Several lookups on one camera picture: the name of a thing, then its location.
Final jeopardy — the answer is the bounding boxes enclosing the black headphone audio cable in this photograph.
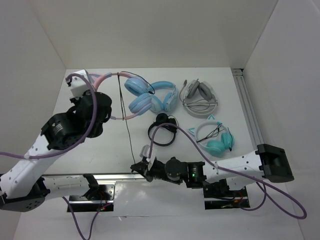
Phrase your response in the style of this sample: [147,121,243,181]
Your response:
[116,71,157,167]

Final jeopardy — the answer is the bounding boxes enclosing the pink blue cat-ear headphones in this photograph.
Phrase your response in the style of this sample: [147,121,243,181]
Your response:
[89,71,155,120]

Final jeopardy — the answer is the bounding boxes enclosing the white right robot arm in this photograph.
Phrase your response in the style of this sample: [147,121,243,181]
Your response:
[130,144,294,196]

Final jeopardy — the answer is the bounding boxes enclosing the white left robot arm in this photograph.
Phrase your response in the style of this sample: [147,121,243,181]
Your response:
[0,92,112,213]

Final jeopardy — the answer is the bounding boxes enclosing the small black on-ear headphones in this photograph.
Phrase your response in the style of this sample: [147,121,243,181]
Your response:
[147,113,179,147]

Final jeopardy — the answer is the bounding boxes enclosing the white teal cat-ear headphones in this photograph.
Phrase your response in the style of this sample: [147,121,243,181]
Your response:
[187,114,235,158]

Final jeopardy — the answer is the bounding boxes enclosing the light blue over-ear headphones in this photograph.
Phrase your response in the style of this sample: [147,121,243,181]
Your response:
[147,81,179,114]

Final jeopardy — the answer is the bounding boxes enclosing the white grey gaming headset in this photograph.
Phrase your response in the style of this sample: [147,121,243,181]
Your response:
[179,79,218,119]

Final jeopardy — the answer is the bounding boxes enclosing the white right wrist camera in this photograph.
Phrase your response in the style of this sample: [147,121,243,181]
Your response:
[139,145,157,171]

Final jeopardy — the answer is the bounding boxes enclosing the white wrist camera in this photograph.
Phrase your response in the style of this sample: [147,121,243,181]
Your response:
[65,69,94,99]
[139,145,157,171]

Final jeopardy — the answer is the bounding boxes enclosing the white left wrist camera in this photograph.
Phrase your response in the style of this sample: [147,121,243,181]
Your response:
[65,69,94,99]

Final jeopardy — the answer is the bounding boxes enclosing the aluminium front rail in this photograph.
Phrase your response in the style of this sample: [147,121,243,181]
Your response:
[41,170,226,182]

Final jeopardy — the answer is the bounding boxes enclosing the aluminium rail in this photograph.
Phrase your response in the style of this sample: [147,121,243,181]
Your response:
[231,68,265,147]
[41,170,226,182]

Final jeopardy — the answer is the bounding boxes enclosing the aluminium right side rail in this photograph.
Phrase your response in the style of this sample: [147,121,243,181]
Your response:
[231,68,265,147]

